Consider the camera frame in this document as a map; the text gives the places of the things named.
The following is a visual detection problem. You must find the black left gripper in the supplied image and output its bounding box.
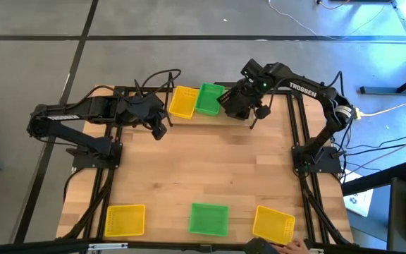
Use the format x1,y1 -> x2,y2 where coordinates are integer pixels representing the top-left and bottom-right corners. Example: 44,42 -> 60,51
118,93 -> 168,141

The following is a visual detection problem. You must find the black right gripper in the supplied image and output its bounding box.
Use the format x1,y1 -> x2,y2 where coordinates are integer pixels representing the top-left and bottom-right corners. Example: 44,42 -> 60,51
237,79 -> 271,120

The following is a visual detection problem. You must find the yellow plastic basket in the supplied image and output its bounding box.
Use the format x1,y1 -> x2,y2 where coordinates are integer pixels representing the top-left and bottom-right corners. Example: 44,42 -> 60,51
252,205 -> 296,247
168,85 -> 200,120
104,204 -> 147,238

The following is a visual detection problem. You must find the green plastic basket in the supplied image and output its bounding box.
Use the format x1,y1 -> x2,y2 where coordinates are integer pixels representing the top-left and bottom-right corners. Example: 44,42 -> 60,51
195,82 -> 226,117
188,202 -> 230,238

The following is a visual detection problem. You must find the black desk leg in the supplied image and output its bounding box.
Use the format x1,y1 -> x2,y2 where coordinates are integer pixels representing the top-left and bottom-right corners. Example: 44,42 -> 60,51
359,66 -> 406,95

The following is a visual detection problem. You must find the black desk edge bar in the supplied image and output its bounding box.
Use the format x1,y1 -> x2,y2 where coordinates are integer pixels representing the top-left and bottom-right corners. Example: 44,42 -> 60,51
341,162 -> 406,197

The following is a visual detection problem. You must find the white paper sheet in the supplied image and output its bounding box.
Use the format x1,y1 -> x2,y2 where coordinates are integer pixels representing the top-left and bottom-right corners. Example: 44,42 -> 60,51
343,169 -> 374,218

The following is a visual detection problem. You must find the person's hand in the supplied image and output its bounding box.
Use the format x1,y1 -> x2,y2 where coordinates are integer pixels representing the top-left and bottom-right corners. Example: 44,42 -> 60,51
276,238 -> 310,254

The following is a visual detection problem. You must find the black crossbar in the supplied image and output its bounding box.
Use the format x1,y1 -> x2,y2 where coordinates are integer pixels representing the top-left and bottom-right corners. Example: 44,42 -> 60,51
0,239 -> 406,254

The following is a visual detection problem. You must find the black aluminium rig frame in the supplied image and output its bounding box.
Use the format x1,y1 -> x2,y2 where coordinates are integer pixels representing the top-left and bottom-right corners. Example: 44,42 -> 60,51
56,85 -> 361,248

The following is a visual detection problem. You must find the wooden shelf with black frame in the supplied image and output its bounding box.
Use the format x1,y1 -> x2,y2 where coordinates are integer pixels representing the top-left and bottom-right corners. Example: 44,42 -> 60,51
163,71 -> 262,130

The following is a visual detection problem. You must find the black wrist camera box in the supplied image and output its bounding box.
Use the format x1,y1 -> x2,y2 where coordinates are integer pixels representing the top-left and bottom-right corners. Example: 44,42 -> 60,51
240,58 -> 264,80

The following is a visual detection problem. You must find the white floor cable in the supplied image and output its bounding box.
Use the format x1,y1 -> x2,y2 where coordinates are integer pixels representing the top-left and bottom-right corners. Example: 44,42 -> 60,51
268,0 -> 343,40

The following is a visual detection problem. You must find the white power cable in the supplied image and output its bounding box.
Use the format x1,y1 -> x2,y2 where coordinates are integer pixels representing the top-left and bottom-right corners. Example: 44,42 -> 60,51
359,102 -> 406,117

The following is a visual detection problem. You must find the silver metal bracket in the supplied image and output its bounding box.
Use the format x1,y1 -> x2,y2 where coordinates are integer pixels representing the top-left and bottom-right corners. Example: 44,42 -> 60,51
87,242 -> 129,252

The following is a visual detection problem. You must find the black cable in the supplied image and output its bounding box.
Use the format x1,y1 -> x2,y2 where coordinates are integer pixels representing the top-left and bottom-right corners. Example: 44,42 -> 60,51
343,135 -> 406,156

